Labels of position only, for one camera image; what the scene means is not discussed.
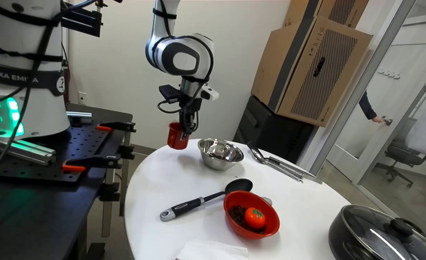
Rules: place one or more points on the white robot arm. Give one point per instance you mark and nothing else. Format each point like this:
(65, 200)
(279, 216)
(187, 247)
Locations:
(181, 55)

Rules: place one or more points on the black perforated mounting platform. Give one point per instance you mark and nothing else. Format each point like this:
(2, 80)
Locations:
(39, 211)

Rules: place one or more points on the black cooking pot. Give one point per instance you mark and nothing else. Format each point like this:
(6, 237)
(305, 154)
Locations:
(340, 236)

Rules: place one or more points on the red plastic bowl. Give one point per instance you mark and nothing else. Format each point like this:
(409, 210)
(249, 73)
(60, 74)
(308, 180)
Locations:
(250, 211)

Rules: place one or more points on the large cardboard box dark stripe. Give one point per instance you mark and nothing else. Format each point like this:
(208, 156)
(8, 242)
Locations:
(318, 73)

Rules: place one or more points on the steel mixing bowl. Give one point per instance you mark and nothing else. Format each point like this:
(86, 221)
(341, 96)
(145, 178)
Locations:
(220, 155)

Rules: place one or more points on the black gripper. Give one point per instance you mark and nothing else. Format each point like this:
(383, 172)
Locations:
(190, 103)

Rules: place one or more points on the glass pot lid black knob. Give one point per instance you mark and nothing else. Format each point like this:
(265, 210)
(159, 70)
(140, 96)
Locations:
(390, 236)

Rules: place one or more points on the orange tomato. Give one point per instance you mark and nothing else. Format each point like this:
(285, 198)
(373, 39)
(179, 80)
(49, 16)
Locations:
(255, 217)

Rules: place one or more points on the black camera on mount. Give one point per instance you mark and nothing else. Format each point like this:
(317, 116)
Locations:
(80, 21)

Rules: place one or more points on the person hand at door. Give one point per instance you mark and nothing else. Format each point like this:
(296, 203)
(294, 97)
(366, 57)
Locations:
(377, 119)

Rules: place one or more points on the small cardboard box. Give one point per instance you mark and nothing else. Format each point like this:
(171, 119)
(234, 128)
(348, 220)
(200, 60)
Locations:
(337, 11)

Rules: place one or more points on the aluminium extrusion rail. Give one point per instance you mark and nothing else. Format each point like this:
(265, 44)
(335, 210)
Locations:
(15, 148)

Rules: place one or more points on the silver metal tongs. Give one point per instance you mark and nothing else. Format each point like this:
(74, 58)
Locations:
(279, 165)

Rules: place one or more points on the person forearm dark sleeve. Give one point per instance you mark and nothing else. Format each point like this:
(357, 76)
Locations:
(367, 106)

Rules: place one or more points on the black office chair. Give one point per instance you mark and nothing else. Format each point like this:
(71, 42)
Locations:
(402, 154)

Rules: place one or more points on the black ribbed equipment case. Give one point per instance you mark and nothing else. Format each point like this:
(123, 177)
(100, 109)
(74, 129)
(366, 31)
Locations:
(270, 132)

